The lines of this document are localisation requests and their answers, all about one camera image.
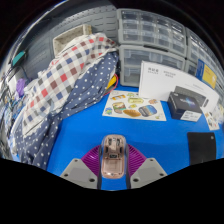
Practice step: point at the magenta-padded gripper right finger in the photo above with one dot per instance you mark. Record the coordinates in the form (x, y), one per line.
(150, 171)

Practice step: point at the pink transparent computer mouse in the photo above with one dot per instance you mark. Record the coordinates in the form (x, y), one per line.
(114, 160)

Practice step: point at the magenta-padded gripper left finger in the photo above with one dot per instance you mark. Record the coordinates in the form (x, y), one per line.
(78, 171)

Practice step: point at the white wicker basket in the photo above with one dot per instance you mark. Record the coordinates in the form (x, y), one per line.
(70, 37)

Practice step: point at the black mouse pad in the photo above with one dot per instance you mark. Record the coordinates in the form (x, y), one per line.
(201, 148)

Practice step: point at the yellow and blue box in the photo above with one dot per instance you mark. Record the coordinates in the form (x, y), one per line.
(208, 75)

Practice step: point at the sticker sheet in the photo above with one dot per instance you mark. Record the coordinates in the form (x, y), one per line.
(211, 120)
(133, 106)

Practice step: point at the teal object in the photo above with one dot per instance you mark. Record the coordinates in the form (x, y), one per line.
(19, 57)

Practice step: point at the small black box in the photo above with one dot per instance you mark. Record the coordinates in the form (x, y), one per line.
(183, 106)

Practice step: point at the navy polka dot cloth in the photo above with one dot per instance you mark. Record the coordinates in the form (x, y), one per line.
(80, 103)

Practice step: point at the white keyboard box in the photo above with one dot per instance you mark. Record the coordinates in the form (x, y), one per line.
(156, 81)

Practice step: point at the red blue plaid cloth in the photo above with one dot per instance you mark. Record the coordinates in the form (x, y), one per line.
(63, 76)

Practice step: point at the yellow and red object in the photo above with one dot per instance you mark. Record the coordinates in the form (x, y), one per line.
(113, 83)

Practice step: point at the purple object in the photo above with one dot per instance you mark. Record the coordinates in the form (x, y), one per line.
(20, 87)

